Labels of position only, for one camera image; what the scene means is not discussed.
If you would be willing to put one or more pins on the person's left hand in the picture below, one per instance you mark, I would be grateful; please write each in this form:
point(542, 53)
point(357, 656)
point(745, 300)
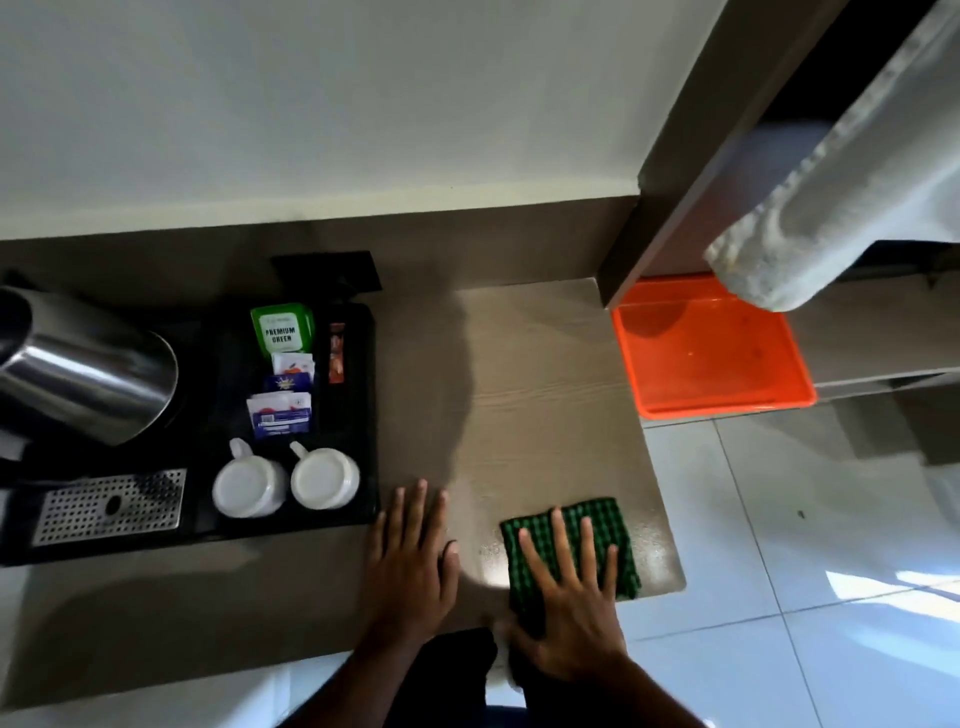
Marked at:
point(405, 585)

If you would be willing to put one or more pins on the white ceramic cup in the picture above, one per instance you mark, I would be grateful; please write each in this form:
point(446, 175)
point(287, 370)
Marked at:
point(247, 487)
point(324, 480)

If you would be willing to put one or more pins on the green checked cloth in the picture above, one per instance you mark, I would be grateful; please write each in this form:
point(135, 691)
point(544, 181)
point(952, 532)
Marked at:
point(600, 525)

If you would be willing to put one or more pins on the orange stick sachet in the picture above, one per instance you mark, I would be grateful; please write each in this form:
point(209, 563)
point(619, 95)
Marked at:
point(337, 358)

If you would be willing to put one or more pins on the person's right little finger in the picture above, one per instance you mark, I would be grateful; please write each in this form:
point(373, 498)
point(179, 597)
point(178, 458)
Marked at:
point(611, 574)

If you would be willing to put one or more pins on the person's right thumb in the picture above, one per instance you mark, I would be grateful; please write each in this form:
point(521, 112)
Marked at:
point(506, 626)

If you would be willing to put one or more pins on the person's left little finger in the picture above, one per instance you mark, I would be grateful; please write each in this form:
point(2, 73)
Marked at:
point(376, 536)

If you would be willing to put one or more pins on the person's left middle finger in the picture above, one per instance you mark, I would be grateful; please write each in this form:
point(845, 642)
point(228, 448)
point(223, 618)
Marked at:
point(416, 514)

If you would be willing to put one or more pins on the person's right middle finger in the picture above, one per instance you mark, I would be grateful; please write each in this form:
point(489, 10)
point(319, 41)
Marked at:
point(563, 544)

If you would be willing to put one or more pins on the person's dark clothing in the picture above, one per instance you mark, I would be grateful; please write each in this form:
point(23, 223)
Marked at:
point(450, 682)

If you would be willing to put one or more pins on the white hanging towel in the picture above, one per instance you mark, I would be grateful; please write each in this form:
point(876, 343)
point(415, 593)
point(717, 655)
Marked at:
point(847, 195)

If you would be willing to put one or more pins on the white sachet with red print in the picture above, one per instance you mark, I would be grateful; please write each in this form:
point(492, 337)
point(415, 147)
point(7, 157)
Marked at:
point(294, 365)

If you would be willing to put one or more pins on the white and blue sachet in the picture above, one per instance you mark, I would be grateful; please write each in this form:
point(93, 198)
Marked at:
point(277, 416)

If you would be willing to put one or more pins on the orange plastic tray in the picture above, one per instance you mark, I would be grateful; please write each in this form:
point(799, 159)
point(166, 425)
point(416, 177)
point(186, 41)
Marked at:
point(705, 352)

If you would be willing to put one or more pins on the brown wooden cabinet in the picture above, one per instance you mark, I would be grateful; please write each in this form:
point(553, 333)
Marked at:
point(697, 150)

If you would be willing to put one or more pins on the person's left forearm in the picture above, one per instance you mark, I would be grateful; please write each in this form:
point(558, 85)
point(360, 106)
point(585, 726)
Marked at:
point(352, 686)

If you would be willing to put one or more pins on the black wall socket plate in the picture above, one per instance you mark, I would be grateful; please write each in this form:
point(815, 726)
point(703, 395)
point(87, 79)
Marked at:
point(330, 274)

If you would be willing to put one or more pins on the perforated metal drip grate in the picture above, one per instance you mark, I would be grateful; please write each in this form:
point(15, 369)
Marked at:
point(82, 508)

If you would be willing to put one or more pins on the person's left thumb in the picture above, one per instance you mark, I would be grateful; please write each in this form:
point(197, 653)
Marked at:
point(450, 566)

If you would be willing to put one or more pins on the green tea bag packet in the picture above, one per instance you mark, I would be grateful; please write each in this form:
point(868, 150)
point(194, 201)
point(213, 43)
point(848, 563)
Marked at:
point(283, 328)

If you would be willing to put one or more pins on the dark blue sachet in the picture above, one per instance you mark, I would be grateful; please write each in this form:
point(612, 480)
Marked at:
point(285, 383)

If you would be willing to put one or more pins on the stainless steel kettle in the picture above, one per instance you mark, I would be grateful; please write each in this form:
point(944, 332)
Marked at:
point(82, 375)

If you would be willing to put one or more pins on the person's right forearm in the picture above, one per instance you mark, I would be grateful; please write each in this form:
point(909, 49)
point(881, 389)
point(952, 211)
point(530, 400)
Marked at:
point(637, 694)

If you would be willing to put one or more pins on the person's right hand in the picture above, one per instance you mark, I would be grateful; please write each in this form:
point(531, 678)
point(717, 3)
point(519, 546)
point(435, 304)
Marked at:
point(577, 622)

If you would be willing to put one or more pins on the black serving tray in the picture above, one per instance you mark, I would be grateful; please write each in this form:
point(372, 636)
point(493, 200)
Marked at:
point(202, 405)

